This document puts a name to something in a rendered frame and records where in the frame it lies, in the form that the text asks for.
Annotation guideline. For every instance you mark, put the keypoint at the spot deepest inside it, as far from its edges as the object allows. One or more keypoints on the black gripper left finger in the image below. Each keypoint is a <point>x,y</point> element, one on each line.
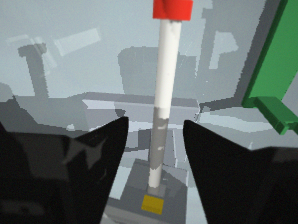
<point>84,167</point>

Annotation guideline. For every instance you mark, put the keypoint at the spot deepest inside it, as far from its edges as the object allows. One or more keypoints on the white pin with red cap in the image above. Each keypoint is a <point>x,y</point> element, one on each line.
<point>171,13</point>

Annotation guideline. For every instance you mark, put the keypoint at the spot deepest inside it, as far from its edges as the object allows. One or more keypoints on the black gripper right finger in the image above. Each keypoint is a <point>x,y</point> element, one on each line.
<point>234,182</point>

